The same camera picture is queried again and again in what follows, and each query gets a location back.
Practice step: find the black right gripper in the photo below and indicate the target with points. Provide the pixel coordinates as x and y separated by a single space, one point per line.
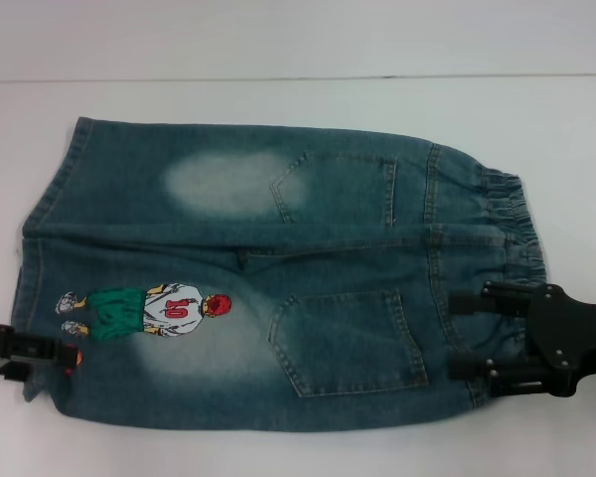
586 338

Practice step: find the blue denim shorts with print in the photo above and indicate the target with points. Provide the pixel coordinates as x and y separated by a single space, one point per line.
328 258

